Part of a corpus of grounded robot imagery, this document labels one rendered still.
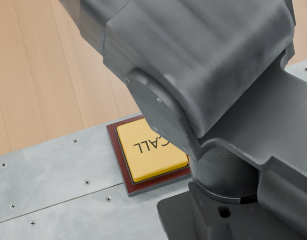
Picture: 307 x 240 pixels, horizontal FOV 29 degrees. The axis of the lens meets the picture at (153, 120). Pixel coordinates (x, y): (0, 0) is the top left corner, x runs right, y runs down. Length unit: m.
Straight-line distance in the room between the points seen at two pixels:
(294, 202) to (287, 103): 0.05
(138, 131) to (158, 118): 0.33
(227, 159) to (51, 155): 0.37
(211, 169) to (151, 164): 0.28
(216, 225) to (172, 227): 0.07
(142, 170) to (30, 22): 0.23
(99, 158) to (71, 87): 0.09
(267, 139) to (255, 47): 0.05
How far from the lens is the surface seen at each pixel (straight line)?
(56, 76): 0.70
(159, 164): 0.62
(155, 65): 0.26
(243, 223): 0.35
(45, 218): 0.65
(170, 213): 0.42
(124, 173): 0.63
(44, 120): 0.68
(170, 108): 0.27
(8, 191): 0.67
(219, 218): 0.35
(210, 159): 0.33
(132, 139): 0.62
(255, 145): 0.29
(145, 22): 0.26
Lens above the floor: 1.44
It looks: 72 degrees down
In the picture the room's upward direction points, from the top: 1 degrees clockwise
